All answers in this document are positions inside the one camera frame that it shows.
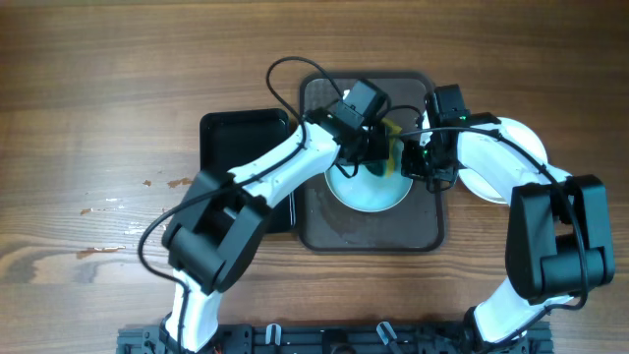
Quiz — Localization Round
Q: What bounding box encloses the teal and yellow sponge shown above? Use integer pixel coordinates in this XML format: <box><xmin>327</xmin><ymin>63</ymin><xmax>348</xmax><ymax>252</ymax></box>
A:
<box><xmin>365</xmin><ymin>118</ymin><xmax>402</xmax><ymax>177</ymax></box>

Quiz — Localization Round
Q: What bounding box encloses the plate with blue stain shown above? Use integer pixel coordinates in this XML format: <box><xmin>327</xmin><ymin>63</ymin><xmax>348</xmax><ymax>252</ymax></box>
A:
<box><xmin>324</xmin><ymin>141</ymin><xmax>413</xmax><ymax>212</ymax></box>

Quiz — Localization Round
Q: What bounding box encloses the white plate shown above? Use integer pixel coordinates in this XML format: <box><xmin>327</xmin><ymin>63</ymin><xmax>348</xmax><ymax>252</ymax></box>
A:
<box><xmin>459</xmin><ymin>117</ymin><xmax>548</xmax><ymax>205</ymax></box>

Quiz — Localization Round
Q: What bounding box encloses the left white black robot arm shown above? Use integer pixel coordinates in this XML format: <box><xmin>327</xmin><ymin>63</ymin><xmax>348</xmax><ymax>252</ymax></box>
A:
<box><xmin>162</xmin><ymin>108</ymin><xmax>389</xmax><ymax>353</ymax></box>

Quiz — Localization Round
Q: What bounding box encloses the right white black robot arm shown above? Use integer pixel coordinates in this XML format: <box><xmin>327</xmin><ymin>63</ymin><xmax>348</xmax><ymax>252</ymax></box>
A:
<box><xmin>398</xmin><ymin>113</ymin><xmax>615</xmax><ymax>353</ymax></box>

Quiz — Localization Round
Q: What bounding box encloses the brown serving tray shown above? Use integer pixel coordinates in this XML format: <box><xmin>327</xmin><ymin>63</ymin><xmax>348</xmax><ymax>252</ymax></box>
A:
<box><xmin>295</xmin><ymin>71</ymin><xmax>447</xmax><ymax>254</ymax></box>

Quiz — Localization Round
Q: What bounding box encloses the black plastic water tray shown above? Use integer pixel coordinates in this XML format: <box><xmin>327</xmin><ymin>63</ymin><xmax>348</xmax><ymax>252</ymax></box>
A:
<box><xmin>199</xmin><ymin>108</ymin><xmax>297</xmax><ymax>235</ymax></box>

